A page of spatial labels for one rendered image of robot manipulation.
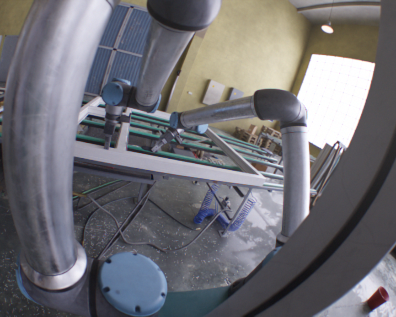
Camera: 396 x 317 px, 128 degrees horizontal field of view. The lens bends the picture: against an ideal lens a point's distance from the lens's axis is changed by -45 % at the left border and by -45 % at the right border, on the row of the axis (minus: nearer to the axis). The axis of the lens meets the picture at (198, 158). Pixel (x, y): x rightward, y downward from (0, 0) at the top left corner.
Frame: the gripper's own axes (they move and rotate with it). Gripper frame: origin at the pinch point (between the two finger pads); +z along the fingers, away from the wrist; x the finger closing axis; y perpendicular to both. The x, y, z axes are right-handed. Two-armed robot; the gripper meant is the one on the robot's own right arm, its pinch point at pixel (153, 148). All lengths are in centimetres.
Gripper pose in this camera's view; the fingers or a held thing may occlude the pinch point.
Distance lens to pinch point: 111.4
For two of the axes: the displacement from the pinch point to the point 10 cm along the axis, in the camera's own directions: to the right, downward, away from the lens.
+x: 4.2, 1.0, -9.0
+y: -5.8, -7.3, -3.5
